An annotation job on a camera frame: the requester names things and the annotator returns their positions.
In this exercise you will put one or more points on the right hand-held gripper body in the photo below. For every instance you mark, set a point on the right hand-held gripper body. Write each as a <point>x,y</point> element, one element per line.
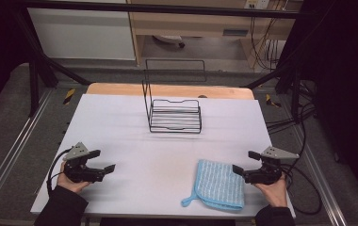
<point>266,174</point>

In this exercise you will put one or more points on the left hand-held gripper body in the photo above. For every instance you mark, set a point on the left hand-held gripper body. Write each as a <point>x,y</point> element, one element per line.
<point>80,171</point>

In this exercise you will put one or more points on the blue striped towel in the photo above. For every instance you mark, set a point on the blue striped towel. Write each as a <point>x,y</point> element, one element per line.
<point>219,185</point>

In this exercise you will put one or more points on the person's left hand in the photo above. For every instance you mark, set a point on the person's left hand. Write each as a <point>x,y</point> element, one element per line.
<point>71,185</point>

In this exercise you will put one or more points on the person's right hand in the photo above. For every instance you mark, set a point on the person's right hand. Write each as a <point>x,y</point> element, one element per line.
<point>274,193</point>

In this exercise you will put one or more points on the white table cover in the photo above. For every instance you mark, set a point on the white table cover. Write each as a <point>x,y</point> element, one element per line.
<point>142,163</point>

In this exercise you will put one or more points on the yellow black floor tape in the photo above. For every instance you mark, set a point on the yellow black floor tape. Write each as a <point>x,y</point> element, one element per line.
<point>69,96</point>
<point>271,101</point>

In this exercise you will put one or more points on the wooden table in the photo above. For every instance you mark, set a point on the wooden table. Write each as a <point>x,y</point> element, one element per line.
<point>120,89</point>

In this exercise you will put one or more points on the white cabinet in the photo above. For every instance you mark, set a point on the white cabinet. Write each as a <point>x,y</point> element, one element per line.
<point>83,34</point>

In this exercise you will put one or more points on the office chair base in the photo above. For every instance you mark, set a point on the office chair base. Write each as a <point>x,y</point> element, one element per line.
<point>169,39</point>

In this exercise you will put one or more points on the light wooden desk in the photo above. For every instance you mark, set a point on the light wooden desk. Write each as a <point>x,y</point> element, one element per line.
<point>192,23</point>

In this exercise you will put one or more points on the black metal crossbar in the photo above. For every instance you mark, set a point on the black metal crossbar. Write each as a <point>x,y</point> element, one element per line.
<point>167,8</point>

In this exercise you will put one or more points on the aluminium rail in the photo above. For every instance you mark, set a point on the aluminium rail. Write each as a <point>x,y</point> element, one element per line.
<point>17,147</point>
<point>321,182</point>

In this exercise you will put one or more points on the black metal frame stand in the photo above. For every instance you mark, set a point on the black metal frame stand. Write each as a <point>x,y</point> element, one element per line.
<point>295,91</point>
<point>34,81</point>

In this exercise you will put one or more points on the white wall outlet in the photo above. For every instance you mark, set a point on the white wall outlet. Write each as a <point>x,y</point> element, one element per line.
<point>257,3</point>

